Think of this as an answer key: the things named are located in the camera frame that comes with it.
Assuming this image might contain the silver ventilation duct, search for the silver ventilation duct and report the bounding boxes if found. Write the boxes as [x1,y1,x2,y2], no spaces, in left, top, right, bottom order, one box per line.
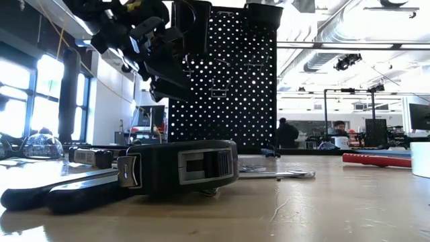
[278,0,374,80]

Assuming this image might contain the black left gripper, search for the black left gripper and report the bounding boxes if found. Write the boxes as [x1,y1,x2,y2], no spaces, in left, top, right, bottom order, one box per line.
[90,16,193,104]

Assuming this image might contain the black camera rig frame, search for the black camera rig frame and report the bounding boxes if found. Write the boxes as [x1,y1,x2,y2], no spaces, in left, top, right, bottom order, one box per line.
[322,86,387,149]

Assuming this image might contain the black perforated metal pegboard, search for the black perforated metal pegboard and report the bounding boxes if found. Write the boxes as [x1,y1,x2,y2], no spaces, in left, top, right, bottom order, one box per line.
[167,6,282,158]

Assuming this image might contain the black background monitor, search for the black background monitor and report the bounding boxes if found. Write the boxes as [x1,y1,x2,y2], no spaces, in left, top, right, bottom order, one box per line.
[137,105,167,128]

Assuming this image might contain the red utility knife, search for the red utility knife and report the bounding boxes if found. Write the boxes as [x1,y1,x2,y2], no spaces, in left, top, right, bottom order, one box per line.
[341,153,413,169]

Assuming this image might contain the black wire stripper pliers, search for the black wire stripper pliers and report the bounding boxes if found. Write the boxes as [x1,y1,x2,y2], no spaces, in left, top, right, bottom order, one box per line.
[0,166,142,216]

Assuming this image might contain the cluttered background desk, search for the cluttered background desk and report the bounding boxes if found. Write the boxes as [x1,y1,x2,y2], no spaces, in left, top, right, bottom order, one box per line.
[114,126,169,146]

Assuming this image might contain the black aluminium table frame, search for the black aluminium table frame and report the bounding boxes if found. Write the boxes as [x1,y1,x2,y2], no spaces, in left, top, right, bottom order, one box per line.
[62,143,414,157]

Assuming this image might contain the black structural column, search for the black structural column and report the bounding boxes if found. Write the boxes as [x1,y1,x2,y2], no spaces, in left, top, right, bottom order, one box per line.
[57,48,82,143]

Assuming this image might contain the clear safety glasses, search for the clear safety glasses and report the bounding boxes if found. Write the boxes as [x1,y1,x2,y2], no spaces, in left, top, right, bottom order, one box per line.
[0,132,65,161]

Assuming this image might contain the black tape measure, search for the black tape measure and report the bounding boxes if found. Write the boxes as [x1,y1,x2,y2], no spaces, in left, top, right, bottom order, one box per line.
[117,139,240,196]

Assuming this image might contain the person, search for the person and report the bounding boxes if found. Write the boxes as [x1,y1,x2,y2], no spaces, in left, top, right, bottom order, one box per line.
[331,120,351,138]
[276,117,300,149]

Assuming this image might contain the black ceiling-mounted camera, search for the black ceiling-mounted camera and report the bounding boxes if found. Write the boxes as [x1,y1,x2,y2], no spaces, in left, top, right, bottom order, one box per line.
[333,52,363,72]

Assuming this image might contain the black computer monitor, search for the black computer monitor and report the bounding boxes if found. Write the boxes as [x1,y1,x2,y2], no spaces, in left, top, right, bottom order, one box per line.
[408,103,430,132]

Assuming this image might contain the white tape roll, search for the white tape roll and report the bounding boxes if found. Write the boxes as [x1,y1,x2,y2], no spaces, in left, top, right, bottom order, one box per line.
[409,141,430,179]

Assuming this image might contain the tall black pegboard bin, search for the tall black pegboard bin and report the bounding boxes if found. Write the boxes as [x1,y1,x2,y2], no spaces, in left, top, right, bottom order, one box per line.
[173,0,213,56]

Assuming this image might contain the double prong metal hook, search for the double prong metal hook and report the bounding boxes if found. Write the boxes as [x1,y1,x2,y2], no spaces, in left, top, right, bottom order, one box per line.
[244,55,270,73]
[183,55,196,80]

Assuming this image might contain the small distant black pegboard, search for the small distant black pegboard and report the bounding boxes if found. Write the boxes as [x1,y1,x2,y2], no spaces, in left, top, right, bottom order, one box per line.
[365,118,388,148]

